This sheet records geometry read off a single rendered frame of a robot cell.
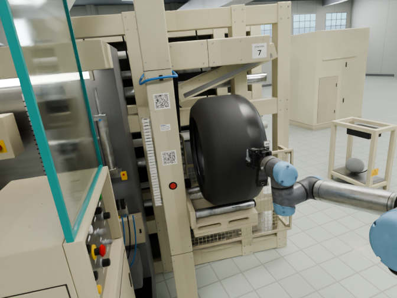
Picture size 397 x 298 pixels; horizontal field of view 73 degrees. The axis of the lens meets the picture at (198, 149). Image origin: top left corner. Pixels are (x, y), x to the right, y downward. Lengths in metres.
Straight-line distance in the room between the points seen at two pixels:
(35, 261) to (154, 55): 0.92
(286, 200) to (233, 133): 0.42
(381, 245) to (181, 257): 1.19
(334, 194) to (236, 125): 0.53
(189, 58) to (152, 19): 0.37
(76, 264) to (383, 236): 0.74
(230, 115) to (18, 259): 0.95
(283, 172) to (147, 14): 0.88
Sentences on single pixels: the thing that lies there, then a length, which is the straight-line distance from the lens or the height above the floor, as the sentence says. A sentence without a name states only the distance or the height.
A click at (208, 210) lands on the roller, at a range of 1.48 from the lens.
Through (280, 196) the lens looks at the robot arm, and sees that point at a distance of 0.97.
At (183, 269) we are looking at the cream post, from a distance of 1.76.
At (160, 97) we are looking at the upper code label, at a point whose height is 1.53.
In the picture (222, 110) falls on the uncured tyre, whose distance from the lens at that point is 1.30.
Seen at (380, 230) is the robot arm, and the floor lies 1.30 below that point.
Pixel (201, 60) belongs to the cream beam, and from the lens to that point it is 1.60.
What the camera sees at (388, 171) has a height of 0.25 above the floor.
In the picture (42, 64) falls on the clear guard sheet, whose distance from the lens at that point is 0.81.
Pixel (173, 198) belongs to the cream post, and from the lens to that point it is 1.49.
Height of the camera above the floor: 1.69
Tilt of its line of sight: 18 degrees down
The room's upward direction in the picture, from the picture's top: 5 degrees counter-clockwise
